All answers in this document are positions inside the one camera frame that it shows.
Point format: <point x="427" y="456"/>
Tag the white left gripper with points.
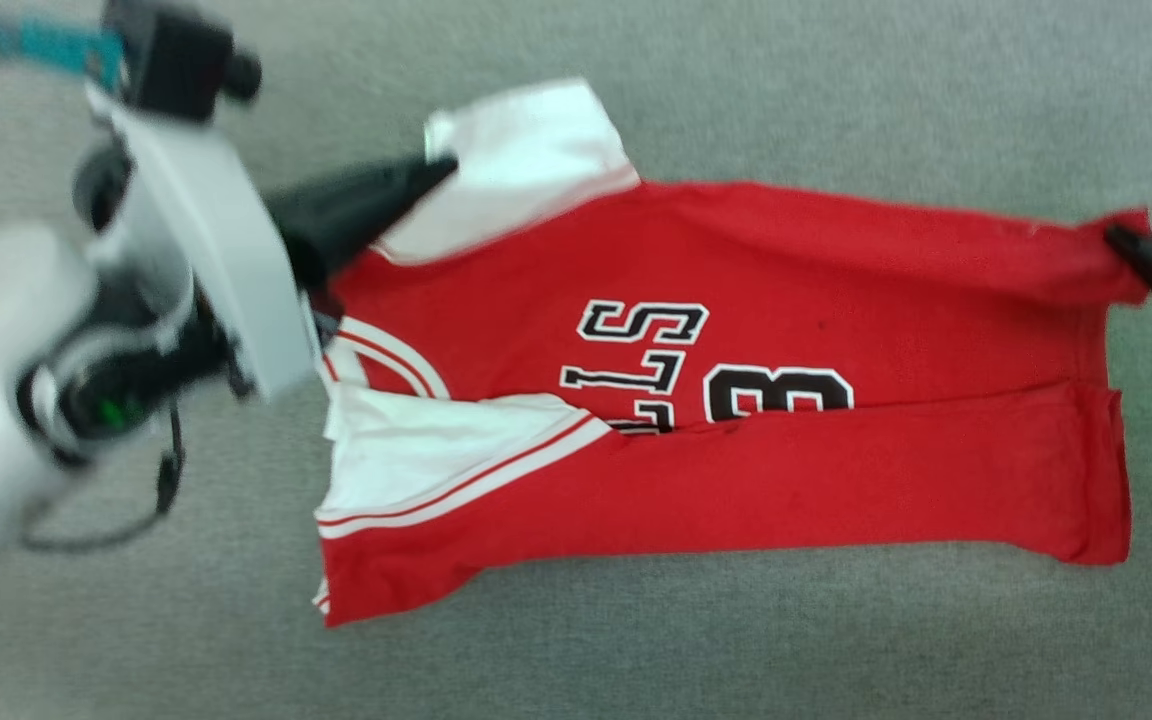
<point x="216" y="250"/>

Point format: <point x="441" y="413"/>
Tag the red Bulls basketball jersey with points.
<point x="736" y="470"/>

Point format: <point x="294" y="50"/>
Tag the teal circuit board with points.
<point x="56" y="48"/>

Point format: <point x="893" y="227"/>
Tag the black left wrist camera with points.
<point x="176" y="60"/>

